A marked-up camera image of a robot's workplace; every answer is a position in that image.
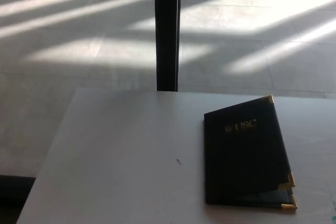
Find black vertical pillar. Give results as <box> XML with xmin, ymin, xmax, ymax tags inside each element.
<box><xmin>153</xmin><ymin>0</ymin><xmax>183</xmax><ymax>92</ymax></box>

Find black USC diary gold corners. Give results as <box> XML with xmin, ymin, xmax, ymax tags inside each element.
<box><xmin>204</xmin><ymin>94</ymin><xmax>298</xmax><ymax>210</ymax></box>

